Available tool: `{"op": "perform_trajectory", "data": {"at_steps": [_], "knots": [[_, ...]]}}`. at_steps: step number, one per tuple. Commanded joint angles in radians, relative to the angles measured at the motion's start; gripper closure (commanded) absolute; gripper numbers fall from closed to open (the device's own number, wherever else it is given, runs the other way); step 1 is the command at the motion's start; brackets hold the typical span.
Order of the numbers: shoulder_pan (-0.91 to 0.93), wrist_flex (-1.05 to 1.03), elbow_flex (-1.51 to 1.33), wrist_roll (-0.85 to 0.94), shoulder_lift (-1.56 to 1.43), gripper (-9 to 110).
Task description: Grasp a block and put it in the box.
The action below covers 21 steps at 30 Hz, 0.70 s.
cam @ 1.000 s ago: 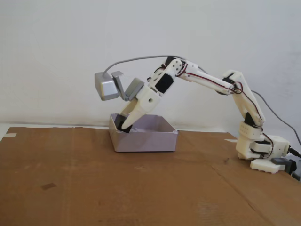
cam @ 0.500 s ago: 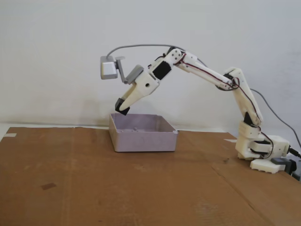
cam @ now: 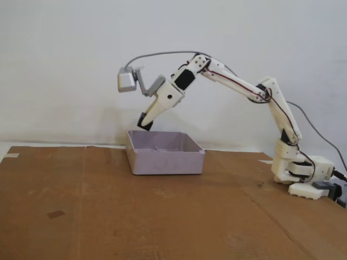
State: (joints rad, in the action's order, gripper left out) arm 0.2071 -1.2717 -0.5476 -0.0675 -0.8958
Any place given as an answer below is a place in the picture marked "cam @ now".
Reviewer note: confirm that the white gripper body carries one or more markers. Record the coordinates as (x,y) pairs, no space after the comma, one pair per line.
(166,98)

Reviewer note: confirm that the grey webcam mount bracket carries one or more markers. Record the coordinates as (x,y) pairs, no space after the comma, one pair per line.
(157,85)

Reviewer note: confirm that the grey table clamp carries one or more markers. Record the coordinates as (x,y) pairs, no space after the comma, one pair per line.
(322,185)

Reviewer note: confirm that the silver webcam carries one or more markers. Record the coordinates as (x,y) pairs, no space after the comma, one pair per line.
(126,81)

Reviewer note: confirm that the brown cardboard sheet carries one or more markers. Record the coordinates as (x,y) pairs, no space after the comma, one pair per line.
(108,216)

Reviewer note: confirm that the beige masking tape piece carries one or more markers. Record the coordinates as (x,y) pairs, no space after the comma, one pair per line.
(12,156)

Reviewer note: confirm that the black rectangular block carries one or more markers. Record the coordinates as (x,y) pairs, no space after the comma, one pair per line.
(140,122)

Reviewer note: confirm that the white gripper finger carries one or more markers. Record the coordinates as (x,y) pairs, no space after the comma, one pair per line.
(154,113)

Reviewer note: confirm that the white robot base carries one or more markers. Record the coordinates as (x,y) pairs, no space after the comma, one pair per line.
(322,168)

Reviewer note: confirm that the grey plastic open box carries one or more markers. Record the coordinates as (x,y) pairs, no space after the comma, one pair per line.
(162,165)

